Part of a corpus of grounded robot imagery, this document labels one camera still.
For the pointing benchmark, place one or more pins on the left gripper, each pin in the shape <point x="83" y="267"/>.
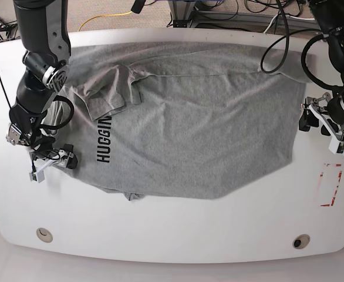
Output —
<point x="333" y="108"/>

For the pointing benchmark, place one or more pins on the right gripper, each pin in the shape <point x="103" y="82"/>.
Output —
<point x="40" y="146"/>

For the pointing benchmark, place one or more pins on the grey T-shirt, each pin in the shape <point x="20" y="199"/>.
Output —
<point x="179" y="119"/>

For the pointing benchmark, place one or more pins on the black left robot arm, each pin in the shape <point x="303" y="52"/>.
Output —
<point x="329" y="16"/>

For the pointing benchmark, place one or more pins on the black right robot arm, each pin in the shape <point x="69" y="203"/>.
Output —
<point x="44" y="34"/>

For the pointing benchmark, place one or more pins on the red tape rectangle marking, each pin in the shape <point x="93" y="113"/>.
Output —
<point x="328" y="184"/>

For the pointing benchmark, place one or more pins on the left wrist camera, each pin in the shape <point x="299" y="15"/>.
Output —
<point x="336" y="147"/>

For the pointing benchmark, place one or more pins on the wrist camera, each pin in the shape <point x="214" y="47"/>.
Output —
<point x="37" y="176"/>
<point x="336" y="147"/>

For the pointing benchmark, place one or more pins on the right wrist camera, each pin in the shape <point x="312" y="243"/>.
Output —
<point x="37" y="176"/>

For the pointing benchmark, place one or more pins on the left table cable grommet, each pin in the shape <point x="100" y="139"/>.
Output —
<point x="44" y="235"/>

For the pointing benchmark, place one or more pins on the table cable grommet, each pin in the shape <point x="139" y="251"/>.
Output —
<point x="44" y="235"/>
<point x="301" y="241"/>

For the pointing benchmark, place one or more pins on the right table cable grommet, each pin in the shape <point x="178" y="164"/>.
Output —
<point x="301" y="241"/>

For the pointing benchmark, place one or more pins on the aluminium frame rail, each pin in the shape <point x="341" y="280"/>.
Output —
<point x="220" y="18"/>

